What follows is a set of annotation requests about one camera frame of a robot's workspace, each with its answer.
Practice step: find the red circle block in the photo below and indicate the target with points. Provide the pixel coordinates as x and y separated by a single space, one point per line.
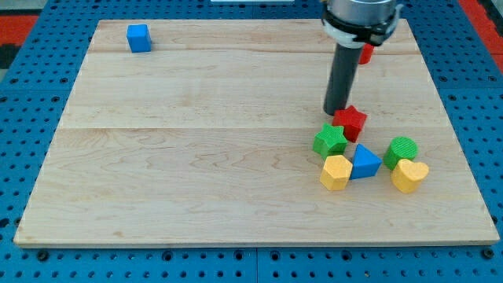
367 52

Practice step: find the blue cube block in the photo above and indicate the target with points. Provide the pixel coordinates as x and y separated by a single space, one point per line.
138 38

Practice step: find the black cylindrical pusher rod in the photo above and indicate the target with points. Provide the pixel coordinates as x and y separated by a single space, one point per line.
343 70

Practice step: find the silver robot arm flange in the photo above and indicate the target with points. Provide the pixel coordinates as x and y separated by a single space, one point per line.
354 23

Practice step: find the blue triangle block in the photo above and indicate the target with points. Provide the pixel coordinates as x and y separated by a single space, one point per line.
365 163

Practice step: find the red star block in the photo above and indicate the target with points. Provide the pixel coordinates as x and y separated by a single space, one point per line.
352 120

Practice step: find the green circle block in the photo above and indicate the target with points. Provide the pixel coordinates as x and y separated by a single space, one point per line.
400 147

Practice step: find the yellow hexagon block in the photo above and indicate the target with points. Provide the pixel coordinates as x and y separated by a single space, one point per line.
336 172

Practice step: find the light wooden board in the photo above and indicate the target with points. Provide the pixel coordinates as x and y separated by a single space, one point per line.
206 141

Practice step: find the green star block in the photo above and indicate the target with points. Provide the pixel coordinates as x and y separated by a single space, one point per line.
329 141

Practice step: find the yellow heart block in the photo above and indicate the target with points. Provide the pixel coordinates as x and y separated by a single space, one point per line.
408 175

